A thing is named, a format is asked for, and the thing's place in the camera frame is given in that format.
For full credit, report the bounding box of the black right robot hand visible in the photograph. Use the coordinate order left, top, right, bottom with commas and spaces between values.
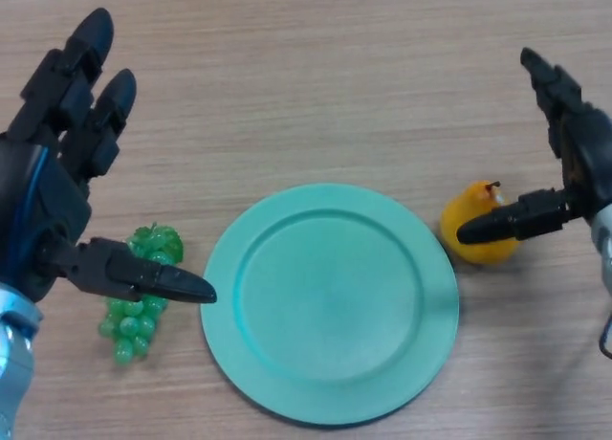
456, 46, 612, 246

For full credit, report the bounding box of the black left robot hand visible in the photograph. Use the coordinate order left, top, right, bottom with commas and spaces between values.
0, 7, 218, 318

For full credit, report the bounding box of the yellow pear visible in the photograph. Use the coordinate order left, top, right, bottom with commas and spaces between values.
439, 180, 520, 268

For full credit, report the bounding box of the green round plate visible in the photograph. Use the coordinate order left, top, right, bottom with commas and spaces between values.
199, 183, 461, 423

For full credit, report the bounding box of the green grape bunch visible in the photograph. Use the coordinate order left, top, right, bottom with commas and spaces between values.
97, 222, 186, 365

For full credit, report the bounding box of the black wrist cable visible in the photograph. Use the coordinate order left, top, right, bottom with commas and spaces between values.
599, 310, 612, 360

